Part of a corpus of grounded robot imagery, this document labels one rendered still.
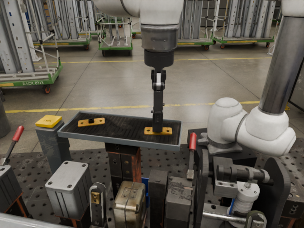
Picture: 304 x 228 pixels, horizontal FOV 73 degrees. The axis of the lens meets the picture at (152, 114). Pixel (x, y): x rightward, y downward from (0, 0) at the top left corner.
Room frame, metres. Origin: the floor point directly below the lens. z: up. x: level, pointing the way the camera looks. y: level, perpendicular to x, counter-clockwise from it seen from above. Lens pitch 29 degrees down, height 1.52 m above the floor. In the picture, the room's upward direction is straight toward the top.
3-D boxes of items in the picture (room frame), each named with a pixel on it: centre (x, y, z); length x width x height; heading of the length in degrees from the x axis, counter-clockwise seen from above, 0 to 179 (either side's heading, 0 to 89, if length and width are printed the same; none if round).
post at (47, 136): (0.60, 0.35, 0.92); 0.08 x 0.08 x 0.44; 79
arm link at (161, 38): (0.53, -0.02, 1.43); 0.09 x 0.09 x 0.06
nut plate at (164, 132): (0.53, -0.02, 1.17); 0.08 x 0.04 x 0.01; 88
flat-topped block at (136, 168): (0.55, 0.09, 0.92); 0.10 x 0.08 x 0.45; 79
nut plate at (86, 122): (0.58, 0.20, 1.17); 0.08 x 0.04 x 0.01; 103
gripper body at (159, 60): (0.53, -0.02, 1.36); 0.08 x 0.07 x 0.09; 178
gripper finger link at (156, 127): (0.51, -0.02, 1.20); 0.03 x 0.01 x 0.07; 88
